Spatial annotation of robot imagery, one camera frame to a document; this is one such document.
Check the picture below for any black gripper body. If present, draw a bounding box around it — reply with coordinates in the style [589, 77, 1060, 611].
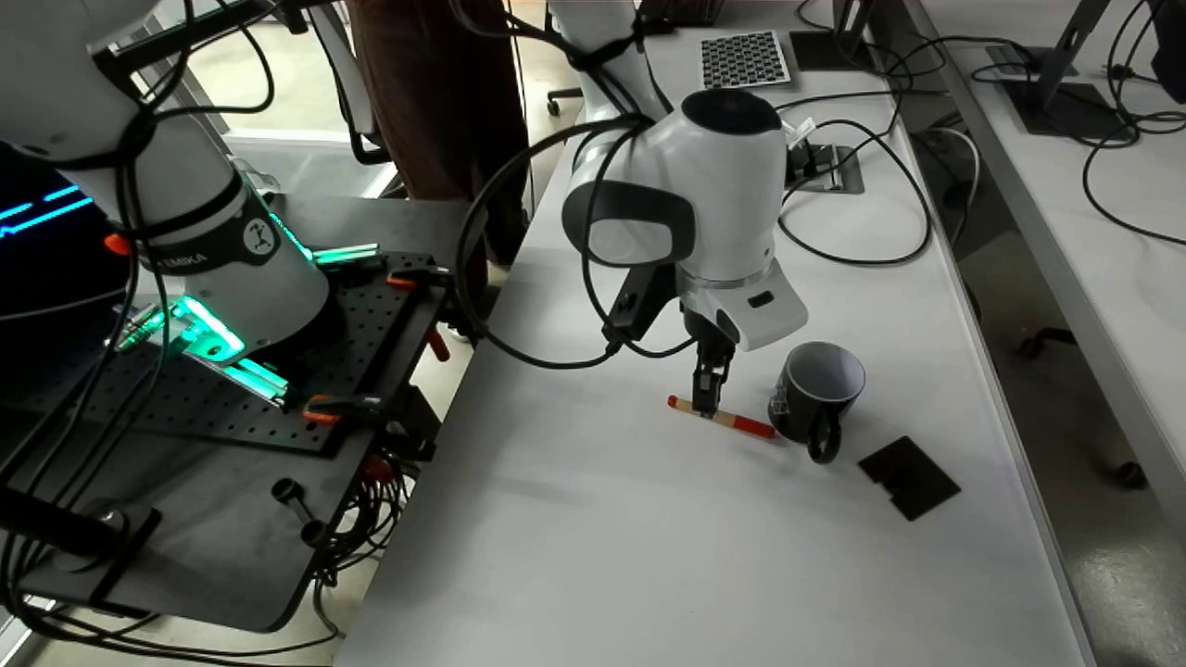
[682, 307, 745, 362]

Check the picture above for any orange red pen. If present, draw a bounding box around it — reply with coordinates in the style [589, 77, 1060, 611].
[664, 392, 784, 445]

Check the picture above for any black mug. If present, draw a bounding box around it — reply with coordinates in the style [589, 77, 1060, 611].
[764, 339, 870, 466]

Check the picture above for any table power outlet box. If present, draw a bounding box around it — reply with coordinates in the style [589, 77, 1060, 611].
[789, 136, 868, 198]

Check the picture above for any black flat square plate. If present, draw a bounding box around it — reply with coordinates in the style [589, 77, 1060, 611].
[858, 433, 965, 527]

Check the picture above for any perforated grey pad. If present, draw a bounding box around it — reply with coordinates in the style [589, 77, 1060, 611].
[698, 29, 800, 97]

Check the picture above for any black rectangular pad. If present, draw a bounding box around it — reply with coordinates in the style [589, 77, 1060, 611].
[789, 25, 874, 73]

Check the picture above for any white adjacent desk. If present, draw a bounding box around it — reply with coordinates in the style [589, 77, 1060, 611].
[911, 0, 1186, 498]

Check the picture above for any black monitor stand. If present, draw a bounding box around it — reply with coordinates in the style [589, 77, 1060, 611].
[1001, 0, 1135, 142]

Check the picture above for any black mounting breadboard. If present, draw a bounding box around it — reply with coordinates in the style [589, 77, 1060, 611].
[0, 252, 487, 633]

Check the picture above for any black box blue light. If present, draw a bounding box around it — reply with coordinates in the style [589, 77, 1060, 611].
[0, 136, 124, 327]

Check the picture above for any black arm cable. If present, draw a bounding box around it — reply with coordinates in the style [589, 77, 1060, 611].
[449, 113, 698, 372]

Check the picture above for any black looped table cable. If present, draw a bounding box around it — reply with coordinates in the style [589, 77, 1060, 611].
[774, 115, 937, 272]

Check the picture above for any orange handled clamp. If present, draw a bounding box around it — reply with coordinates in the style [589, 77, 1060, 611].
[297, 390, 430, 464]
[377, 252, 460, 366]

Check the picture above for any black cable bundle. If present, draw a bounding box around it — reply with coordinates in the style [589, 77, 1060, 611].
[0, 456, 418, 667]

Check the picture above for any thin black desk cable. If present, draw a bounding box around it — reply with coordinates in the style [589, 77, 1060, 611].
[1078, 0, 1186, 250]

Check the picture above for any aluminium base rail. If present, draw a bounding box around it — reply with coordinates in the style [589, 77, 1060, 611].
[124, 293, 297, 409]

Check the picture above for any black metal frame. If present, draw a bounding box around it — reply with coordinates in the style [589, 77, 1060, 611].
[104, 0, 390, 167]

